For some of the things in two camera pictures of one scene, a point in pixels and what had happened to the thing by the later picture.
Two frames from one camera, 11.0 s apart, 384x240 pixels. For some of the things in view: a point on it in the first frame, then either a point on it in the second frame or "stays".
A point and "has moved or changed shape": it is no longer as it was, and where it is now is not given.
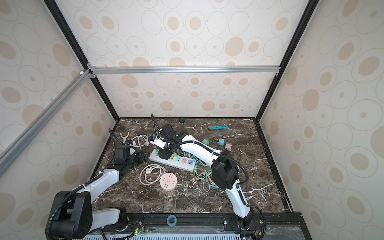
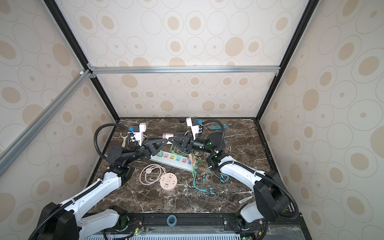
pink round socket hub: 168,181 stays
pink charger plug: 228,146 has moved or changed shape
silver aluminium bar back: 183,70 stays
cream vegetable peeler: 124,137 stays
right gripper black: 164,155 to 182,142
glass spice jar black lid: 182,124 stays
